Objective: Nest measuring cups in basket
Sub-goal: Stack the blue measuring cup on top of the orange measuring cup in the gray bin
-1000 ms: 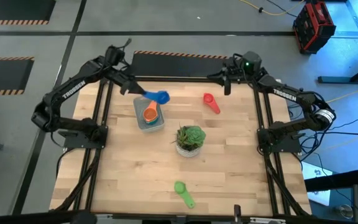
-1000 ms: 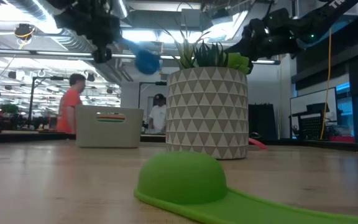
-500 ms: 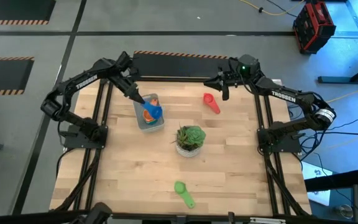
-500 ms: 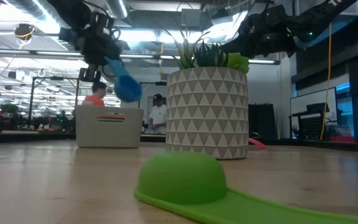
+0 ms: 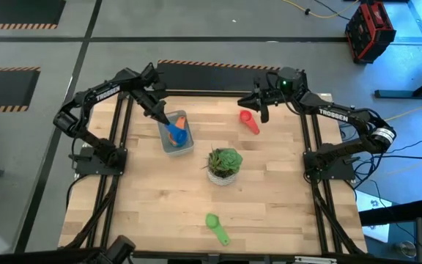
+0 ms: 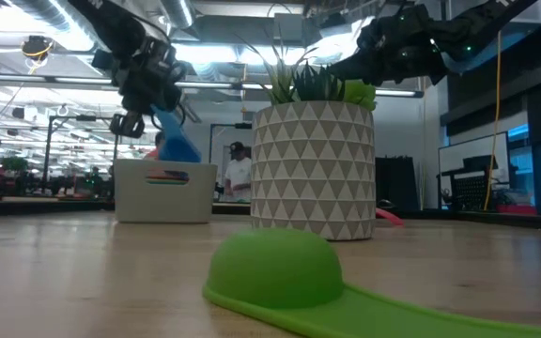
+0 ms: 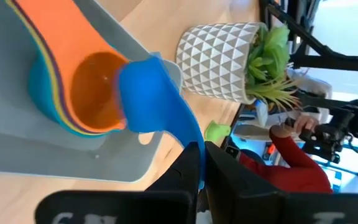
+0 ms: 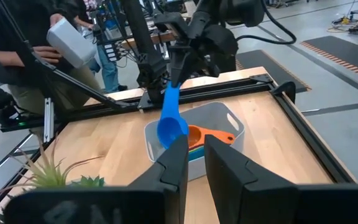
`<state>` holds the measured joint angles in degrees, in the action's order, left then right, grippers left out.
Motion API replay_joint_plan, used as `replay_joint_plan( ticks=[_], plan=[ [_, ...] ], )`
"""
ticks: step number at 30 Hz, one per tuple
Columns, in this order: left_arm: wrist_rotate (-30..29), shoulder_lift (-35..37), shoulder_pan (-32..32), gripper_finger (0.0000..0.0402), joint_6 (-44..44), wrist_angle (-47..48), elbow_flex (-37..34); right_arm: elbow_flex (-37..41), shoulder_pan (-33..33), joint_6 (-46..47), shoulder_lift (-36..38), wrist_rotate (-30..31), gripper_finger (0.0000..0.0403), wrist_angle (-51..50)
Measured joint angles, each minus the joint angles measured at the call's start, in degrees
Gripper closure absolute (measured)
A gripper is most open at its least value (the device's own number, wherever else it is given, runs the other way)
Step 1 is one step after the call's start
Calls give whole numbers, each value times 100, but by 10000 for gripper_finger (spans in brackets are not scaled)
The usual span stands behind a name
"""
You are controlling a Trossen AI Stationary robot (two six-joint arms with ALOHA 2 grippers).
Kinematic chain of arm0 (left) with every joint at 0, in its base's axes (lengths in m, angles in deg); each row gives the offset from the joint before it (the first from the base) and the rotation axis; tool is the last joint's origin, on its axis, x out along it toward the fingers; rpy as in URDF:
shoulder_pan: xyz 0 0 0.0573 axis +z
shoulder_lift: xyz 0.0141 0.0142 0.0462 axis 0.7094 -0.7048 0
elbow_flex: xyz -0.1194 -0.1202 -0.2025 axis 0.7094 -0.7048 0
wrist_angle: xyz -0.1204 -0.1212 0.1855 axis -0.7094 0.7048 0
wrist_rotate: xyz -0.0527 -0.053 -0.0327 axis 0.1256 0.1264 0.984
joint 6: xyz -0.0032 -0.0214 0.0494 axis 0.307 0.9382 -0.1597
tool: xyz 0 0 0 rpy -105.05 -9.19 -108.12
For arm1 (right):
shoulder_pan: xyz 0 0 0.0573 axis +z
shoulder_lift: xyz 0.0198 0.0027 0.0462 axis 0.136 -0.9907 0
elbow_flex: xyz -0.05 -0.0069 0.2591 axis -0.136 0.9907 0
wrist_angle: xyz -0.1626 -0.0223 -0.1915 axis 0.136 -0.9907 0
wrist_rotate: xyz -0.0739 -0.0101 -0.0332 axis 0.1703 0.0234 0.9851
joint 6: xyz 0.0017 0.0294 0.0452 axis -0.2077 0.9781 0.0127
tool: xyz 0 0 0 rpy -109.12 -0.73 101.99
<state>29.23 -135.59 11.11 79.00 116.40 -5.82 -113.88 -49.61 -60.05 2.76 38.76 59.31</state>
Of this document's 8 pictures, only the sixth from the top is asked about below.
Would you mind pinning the black stand frame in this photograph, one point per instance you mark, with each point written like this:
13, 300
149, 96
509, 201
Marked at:
47, 150
211, 141

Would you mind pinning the person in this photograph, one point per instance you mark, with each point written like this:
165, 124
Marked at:
238, 173
158, 145

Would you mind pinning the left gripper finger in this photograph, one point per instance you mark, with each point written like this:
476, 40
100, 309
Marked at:
127, 126

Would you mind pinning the succulent in triangle-patterned pot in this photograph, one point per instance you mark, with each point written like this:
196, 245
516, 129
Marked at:
313, 169

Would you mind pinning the blue measuring cup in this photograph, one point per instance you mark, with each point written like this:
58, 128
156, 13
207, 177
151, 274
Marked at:
174, 141

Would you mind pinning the red measuring cup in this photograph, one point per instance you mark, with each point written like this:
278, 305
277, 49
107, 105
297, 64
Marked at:
389, 217

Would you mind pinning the ceiling light strip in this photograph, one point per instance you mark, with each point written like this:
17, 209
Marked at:
64, 81

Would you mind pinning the grey plastic basket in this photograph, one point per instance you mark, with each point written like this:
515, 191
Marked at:
162, 202

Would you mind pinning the red and black toolbox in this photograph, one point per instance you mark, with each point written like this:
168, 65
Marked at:
514, 209

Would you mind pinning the white board panel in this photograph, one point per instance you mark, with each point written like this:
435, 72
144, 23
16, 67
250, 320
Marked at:
472, 145

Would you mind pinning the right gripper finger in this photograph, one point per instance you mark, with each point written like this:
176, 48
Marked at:
355, 70

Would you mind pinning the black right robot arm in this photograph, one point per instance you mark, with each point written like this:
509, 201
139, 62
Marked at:
486, 23

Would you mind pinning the green measuring cup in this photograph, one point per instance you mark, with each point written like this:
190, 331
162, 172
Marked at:
275, 270

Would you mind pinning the green background plant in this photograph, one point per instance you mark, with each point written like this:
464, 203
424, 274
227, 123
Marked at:
14, 164

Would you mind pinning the silver ceiling duct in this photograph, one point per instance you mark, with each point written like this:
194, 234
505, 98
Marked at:
181, 11

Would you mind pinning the purple measuring cup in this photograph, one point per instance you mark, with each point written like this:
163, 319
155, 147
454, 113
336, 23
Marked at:
180, 175

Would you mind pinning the black cabinet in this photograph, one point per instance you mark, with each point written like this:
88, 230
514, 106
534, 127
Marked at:
395, 180

